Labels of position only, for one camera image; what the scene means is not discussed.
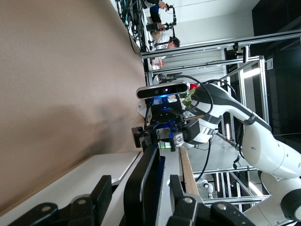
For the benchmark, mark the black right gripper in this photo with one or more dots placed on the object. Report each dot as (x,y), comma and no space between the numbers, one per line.
(167,115)

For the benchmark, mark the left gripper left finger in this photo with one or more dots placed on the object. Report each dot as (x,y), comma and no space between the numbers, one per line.
(70,214)

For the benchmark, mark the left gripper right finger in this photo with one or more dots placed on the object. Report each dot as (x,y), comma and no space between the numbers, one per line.
(200,214)

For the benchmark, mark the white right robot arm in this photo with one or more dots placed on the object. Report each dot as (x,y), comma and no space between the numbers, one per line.
(258,141)

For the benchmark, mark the light wooden drawer cabinet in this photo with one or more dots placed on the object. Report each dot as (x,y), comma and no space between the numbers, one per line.
(188,169)

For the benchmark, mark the person in white shirt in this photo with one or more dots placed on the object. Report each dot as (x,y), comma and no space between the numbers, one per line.
(164,42)

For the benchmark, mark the black handheld gripper rig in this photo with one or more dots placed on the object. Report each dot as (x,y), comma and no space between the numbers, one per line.
(173,21)

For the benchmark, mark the brown table cover sheet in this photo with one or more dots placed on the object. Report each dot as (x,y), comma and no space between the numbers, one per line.
(58,70)

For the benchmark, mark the person with dark sleeves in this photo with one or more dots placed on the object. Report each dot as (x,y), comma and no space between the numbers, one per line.
(155,14)

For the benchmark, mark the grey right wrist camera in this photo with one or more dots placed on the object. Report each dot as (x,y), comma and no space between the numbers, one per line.
(162,90)

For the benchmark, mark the aluminium cell frame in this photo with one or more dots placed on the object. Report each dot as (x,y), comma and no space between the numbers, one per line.
(211,46)

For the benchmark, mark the frame-mounted white camera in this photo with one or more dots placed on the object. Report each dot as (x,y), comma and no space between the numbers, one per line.
(244,54)

